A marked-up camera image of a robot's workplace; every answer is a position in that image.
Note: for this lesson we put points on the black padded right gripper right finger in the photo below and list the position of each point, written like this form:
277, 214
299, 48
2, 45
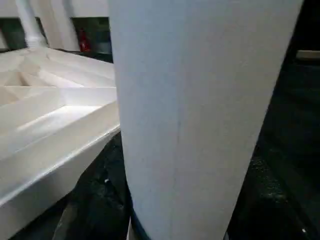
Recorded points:
270, 212

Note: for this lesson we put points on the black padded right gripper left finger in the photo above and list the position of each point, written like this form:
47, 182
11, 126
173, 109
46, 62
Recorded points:
100, 200

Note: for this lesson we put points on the white plastic table top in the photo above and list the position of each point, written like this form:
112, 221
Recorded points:
50, 112

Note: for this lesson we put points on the white plastic table leg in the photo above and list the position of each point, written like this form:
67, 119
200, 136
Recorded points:
200, 100
31, 27

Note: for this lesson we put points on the black work mat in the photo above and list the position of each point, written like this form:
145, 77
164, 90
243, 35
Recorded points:
295, 112

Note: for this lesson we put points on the white glass-door cabinet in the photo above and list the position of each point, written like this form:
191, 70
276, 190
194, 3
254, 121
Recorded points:
57, 25

